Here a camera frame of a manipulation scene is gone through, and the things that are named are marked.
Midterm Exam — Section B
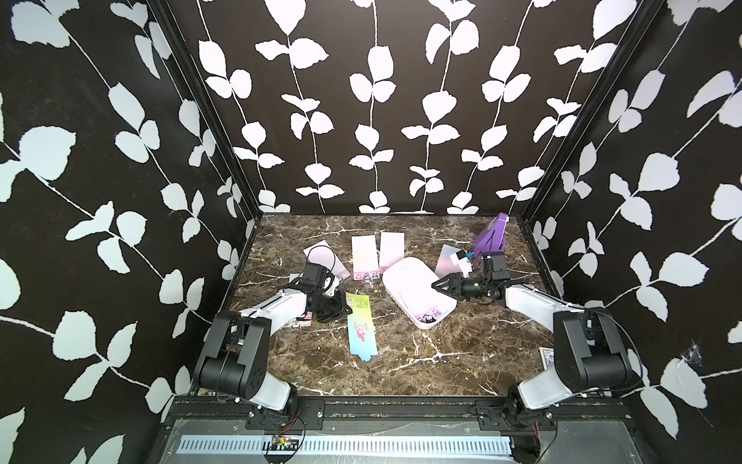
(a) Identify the green blue sticker sheet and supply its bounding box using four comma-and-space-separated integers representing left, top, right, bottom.
346, 293, 378, 362

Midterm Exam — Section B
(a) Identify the pink-blue gradient sticker sheet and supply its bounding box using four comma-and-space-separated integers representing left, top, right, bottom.
435, 245, 461, 278

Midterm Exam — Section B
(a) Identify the purple sticker sheet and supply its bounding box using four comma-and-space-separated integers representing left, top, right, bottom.
303, 240, 351, 280

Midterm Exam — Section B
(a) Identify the white sticker sheet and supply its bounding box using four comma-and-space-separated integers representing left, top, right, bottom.
352, 235, 381, 281

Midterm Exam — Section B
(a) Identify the white plastic storage box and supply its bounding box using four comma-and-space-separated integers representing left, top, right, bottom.
383, 257, 457, 330

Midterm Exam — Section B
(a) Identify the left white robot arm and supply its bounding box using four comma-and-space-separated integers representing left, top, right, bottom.
194, 280, 353, 416

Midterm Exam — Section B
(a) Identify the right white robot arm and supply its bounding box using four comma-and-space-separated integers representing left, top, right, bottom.
431, 273, 633, 411

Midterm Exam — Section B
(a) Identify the blue playing card box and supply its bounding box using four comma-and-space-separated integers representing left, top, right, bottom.
538, 347, 555, 370

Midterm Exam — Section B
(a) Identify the purple plastic stand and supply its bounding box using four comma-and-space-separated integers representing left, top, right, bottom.
473, 213, 509, 257

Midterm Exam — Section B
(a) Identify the small circuit board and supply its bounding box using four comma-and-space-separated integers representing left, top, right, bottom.
266, 435, 301, 454

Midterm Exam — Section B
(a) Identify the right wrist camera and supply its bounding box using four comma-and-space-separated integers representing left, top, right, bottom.
449, 251, 510, 280

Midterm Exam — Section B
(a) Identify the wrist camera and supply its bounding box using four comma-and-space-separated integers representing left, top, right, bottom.
300, 262, 335, 293
449, 251, 510, 280

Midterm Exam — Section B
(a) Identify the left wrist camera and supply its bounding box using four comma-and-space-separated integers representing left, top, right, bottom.
300, 262, 335, 293

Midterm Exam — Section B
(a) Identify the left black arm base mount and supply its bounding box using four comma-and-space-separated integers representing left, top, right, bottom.
245, 396, 326, 432

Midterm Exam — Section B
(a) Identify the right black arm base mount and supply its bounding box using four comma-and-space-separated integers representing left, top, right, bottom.
469, 396, 557, 435

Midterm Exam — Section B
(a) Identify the white perforated cable duct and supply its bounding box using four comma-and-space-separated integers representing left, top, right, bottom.
176, 435, 513, 459

